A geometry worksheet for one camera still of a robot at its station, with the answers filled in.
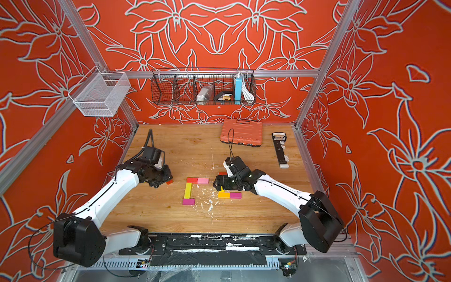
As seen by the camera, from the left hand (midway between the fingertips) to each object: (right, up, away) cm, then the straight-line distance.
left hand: (172, 175), depth 83 cm
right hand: (+22, -4, -2) cm, 22 cm away
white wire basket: (-41, +42, +9) cm, 60 cm away
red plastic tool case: (+39, +22, +25) cm, 52 cm away
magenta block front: (+7, -14, +3) cm, 16 cm away
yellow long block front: (+6, -10, +5) cm, 13 cm away
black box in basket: (+25, +40, +4) cm, 47 cm away
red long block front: (+9, -5, +10) cm, 14 cm away
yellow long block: (+24, -9, +5) cm, 27 cm away
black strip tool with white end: (+61, +18, +27) cm, 69 cm away
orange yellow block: (+25, -11, +4) cm, 27 cm away
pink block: (+14, -5, +9) cm, 17 cm away
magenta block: (+31, -11, +5) cm, 34 cm away
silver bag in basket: (+14, +42, +8) cm, 45 cm away
